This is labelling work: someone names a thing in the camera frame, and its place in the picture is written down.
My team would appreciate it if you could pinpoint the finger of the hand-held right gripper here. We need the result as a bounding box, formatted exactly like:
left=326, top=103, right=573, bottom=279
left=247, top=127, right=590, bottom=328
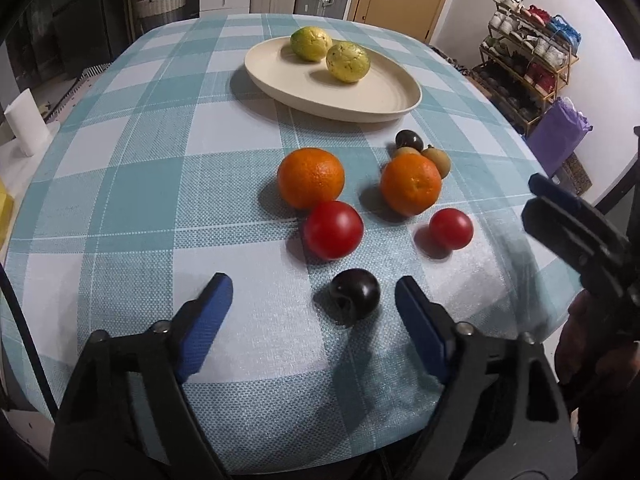
left=528, top=173, right=632, bottom=248
left=521, top=195, right=640, bottom=311

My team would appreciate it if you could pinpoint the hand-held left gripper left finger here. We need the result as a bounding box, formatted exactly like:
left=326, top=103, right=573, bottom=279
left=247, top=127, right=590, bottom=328
left=48, top=272, right=236, bottom=480

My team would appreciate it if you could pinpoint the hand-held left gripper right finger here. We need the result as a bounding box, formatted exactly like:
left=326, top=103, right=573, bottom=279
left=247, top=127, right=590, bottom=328
left=394, top=276, right=577, bottom=480

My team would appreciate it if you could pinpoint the dark purple plum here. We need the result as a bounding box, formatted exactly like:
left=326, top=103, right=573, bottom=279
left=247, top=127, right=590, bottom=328
left=329, top=268, right=381, bottom=322
left=395, top=129, right=423, bottom=152

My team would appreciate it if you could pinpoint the small red tomato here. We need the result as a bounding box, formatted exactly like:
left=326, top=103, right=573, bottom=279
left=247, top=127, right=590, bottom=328
left=428, top=208, right=474, bottom=252

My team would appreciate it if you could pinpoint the large red tomato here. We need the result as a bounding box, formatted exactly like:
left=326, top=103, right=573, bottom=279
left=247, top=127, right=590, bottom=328
left=302, top=200, right=365, bottom=261

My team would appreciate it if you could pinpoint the orange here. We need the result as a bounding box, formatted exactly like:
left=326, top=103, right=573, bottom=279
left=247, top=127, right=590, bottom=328
left=277, top=147, right=346, bottom=211
left=380, top=153, right=443, bottom=217

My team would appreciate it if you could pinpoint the cream oval plate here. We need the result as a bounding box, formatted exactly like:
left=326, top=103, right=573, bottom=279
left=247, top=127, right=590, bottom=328
left=244, top=36, right=423, bottom=123

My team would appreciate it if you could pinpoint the person's right hand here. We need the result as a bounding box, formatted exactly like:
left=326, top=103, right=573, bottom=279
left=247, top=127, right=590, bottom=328
left=554, top=290, right=640, bottom=413

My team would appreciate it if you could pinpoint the woven doormat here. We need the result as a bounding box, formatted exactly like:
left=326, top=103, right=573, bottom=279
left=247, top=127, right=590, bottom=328
left=555, top=152, right=594, bottom=196

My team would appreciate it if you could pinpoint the purple bag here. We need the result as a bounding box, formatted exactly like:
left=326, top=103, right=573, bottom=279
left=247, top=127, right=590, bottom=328
left=527, top=97, right=593, bottom=178

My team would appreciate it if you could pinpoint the shoe rack with shoes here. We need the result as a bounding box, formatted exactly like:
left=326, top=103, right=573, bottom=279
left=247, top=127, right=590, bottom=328
left=472, top=0, right=581, bottom=136

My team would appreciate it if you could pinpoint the teal checked tablecloth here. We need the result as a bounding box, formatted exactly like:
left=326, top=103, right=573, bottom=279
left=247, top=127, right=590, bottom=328
left=0, top=12, right=586, bottom=476

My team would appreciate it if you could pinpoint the yellow object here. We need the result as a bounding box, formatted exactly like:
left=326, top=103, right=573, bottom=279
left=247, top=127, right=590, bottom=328
left=0, top=180, right=16, bottom=261

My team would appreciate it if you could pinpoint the yellow-green guava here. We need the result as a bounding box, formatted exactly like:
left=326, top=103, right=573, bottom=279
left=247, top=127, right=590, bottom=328
left=290, top=26, right=333, bottom=63
left=325, top=41, right=371, bottom=84

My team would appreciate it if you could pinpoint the white paper towel roll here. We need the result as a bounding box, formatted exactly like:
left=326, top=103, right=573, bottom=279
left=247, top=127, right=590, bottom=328
left=4, top=88, right=51, bottom=157

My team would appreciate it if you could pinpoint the wicker basket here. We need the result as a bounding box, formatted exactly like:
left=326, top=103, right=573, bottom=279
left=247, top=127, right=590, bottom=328
left=136, top=0, right=187, bottom=23

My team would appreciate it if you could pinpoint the dark cabinet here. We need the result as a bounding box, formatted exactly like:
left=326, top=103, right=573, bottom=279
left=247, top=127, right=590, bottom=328
left=0, top=0, right=132, bottom=96

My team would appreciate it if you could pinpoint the black cable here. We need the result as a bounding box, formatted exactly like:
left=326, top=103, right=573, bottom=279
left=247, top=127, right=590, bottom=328
left=0, top=265, right=56, bottom=421

